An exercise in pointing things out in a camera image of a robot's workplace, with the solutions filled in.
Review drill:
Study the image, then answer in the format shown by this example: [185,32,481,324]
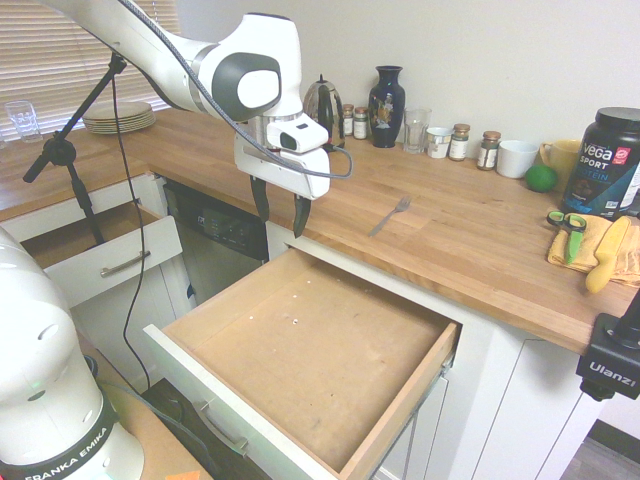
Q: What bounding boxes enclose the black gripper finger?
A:
[251,175,270,223]
[292,194,312,239]

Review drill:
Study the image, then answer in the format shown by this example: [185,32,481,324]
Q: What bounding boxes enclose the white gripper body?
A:
[234,134,332,202]

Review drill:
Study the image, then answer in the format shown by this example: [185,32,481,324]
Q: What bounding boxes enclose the silver metal fork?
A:
[367,195,413,238]

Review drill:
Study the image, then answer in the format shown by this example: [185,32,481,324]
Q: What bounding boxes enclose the large open wooden drawer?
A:
[143,248,464,480]

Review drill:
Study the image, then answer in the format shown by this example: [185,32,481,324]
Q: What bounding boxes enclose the small open white drawer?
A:
[18,199,184,309]

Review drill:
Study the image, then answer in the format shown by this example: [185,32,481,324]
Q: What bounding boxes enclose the black dishwasher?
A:
[161,179,270,307]

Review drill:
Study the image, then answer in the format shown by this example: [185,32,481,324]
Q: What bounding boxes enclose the stainless steel kettle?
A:
[302,74,347,149]

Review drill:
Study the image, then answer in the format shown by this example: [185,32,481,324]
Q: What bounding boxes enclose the dark blue floral vase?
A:
[367,65,406,150]

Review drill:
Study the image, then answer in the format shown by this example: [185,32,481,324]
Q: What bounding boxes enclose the clear faceted glass tumbler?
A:
[402,107,434,155]

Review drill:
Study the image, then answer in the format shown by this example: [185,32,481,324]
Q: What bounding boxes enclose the small white labelled mug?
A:
[425,126,455,160]

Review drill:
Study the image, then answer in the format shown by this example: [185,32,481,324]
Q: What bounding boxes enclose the stack of beige plates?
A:
[82,101,157,136]

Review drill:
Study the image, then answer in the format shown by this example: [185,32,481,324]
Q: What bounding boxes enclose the spice jar green contents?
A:
[448,123,472,162]

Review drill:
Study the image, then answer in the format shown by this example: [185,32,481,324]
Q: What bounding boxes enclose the spice jar brown contents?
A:
[476,130,502,172]

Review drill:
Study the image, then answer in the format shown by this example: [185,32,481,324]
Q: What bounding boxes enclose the plain white cup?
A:
[496,139,541,180]

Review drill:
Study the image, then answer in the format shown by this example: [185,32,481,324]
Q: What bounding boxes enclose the green lime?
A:
[524,165,559,193]

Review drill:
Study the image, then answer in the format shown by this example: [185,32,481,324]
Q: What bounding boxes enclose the clear patterned drinking glass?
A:
[4,100,43,144]

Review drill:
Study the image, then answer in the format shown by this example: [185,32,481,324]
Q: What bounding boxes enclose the yellow mug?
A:
[538,139,584,186]

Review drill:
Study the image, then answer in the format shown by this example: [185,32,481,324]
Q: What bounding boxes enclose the white window blinds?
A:
[0,0,180,137]

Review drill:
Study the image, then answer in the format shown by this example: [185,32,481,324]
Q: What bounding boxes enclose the white base cabinet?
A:
[264,219,609,480]

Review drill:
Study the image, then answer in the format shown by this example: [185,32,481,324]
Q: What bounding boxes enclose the yellow folded cloth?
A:
[546,213,640,288]

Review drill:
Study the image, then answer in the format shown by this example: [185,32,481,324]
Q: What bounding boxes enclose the black Vega protein tub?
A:
[559,106,640,222]

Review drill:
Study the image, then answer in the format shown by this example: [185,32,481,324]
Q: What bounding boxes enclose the yellow knife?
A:
[584,215,633,295]

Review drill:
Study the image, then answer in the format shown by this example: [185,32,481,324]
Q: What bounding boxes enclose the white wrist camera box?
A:
[266,113,330,154]

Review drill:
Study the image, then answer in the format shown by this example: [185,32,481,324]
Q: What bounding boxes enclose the grey braided cable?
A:
[117,0,356,180]

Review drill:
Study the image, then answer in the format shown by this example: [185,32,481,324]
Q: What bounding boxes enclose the thin black cable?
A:
[109,74,153,391]

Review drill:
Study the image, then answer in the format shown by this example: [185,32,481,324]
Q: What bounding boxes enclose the small drawer metal handle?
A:
[99,250,152,279]

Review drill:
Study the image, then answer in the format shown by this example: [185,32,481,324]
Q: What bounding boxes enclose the black camera boom stand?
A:
[22,52,129,246]

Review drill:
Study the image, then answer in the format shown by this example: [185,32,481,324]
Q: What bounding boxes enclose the large drawer metal handle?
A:
[193,399,250,459]

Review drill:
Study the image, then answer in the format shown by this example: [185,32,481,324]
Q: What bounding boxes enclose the green handled scissors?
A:
[546,210,587,266]

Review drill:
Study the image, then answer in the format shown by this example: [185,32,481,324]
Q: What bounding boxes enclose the black Ulanzi camera mount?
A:
[575,284,640,402]

